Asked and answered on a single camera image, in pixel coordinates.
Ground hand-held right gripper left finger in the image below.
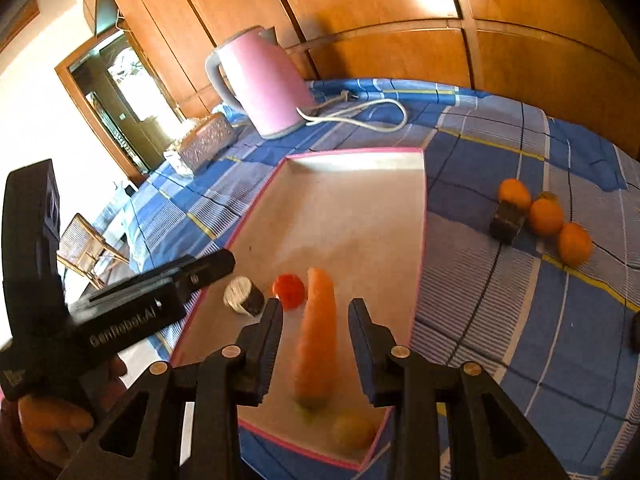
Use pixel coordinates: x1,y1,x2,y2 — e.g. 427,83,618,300
60,297,286,480

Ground white kettle power cord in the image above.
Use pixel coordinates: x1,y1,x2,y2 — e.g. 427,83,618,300
296,89,408,133

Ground wicker chair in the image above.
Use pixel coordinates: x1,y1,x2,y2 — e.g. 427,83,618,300
56,212,130,281

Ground blue plaid tablecloth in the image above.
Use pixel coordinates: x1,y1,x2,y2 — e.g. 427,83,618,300
120,77,640,480

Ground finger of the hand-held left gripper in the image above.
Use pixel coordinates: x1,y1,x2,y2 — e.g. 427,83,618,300
170,250,236,303

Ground red tomato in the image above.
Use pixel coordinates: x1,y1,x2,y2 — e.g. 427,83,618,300
272,274,306,310

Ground pink-edged white tray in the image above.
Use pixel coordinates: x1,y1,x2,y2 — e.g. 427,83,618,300
170,147,428,471

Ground silver patterned tissue box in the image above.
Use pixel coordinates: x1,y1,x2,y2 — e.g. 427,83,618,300
165,112,238,171

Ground orange carrot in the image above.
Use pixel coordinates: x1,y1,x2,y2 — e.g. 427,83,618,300
294,267,338,406

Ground yellow round fruit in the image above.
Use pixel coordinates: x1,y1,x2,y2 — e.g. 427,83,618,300
331,412,376,451

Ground person's left hand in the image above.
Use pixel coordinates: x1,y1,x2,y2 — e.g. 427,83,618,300
15,397,97,467

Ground wooden wardrobe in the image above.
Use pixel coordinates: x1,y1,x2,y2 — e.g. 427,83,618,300
82,0,640,161

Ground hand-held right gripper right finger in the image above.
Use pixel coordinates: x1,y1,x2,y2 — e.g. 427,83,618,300
347,297,571,480

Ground orange tangerine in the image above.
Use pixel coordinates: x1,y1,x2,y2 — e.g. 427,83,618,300
557,222,594,267
499,178,532,211
529,198,565,237

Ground wooden framed glass door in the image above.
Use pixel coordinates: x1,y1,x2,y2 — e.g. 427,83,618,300
55,27,186,176

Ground pink electric kettle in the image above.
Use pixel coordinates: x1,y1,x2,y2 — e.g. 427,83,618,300
204,25,318,140

